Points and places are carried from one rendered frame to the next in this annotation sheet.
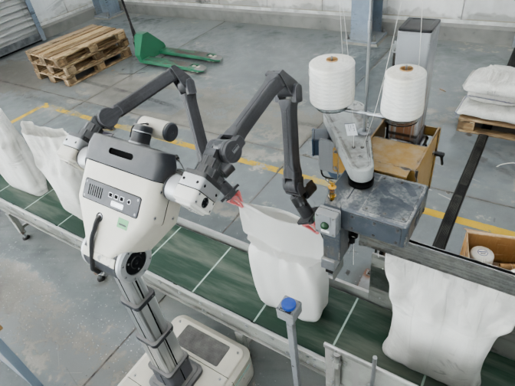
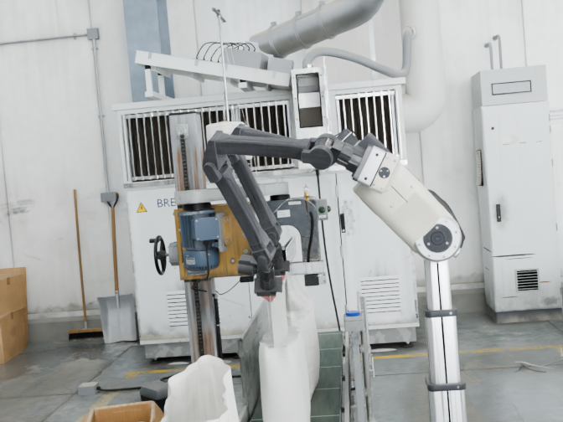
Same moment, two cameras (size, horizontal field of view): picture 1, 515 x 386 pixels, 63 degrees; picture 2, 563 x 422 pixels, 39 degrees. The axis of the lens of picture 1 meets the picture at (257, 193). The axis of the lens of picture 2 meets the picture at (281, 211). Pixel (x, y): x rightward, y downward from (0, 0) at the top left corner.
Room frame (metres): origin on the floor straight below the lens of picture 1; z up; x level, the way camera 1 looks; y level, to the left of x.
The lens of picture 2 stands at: (3.01, 2.55, 1.47)
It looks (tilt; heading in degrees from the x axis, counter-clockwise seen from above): 3 degrees down; 237
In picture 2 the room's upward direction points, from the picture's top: 5 degrees counter-clockwise
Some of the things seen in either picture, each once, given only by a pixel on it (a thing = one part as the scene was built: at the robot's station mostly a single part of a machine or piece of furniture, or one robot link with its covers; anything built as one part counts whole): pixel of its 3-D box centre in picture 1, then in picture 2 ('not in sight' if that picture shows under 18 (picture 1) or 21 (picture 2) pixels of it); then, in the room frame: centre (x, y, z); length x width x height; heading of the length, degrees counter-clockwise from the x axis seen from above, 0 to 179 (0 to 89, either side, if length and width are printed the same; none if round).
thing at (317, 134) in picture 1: (319, 144); (205, 231); (1.55, -0.31, 1.25); 0.10 x 0.08 x 0.12; 167
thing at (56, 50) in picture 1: (77, 44); not in sight; (6.51, 2.35, 0.36); 1.20 x 0.82 x 0.14; 138
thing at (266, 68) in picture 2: not in sight; (241, 54); (-0.08, -2.65, 2.38); 1.53 x 0.53 x 0.61; 142
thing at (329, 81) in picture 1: (332, 81); (226, 141); (1.41, -0.33, 1.61); 0.17 x 0.17 x 0.17
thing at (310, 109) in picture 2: not in sight; (312, 120); (-0.38, -2.22, 1.82); 0.51 x 0.27 x 0.71; 52
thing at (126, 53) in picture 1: (84, 62); not in sight; (6.54, 2.36, 0.07); 1.20 x 0.82 x 0.14; 140
